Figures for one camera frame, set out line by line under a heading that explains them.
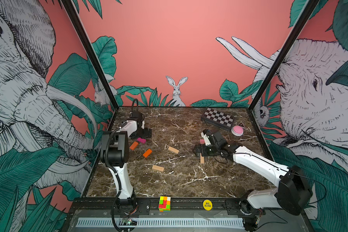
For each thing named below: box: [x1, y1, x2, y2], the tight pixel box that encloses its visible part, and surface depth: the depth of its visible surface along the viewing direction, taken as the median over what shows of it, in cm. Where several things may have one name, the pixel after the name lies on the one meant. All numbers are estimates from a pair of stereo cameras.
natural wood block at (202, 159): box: [200, 152, 205, 164], surface depth 92 cm
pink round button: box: [231, 125, 244, 137], surface depth 106 cm
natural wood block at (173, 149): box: [167, 145, 180, 154], surface depth 97 cm
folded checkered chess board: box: [201, 107, 235, 132], surface depth 113 cm
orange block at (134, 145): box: [129, 141, 139, 151], surface depth 99 cm
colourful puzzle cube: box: [158, 196, 172, 213], surface depth 73 cm
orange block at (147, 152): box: [143, 148, 153, 159], surface depth 95 cm
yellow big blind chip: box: [202, 199, 213, 211], surface depth 76 cm
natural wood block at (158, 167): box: [151, 164, 165, 172], surface depth 89 cm
